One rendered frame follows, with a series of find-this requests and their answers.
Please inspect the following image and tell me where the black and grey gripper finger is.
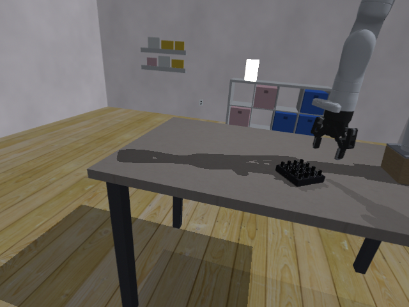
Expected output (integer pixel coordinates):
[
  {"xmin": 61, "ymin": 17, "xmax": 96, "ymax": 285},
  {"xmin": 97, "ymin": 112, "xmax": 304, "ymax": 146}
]
[
  {"xmin": 331, "ymin": 127, "xmax": 358, "ymax": 160},
  {"xmin": 311, "ymin": 117, "xmax": 329, "ymax": 148}
]

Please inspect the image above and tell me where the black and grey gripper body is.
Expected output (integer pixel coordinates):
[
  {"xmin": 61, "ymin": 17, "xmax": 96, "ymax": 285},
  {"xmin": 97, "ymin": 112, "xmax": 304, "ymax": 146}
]
[{"xmin": 322, "ymin": 110, "xmax": 354, "ymax": 138}]

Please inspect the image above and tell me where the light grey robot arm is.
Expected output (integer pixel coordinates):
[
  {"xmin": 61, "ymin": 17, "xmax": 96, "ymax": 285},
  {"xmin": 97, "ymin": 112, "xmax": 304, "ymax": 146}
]
[{"xmin": 312, "ymin": 0, "xmax": 395, "ymax": 113}]

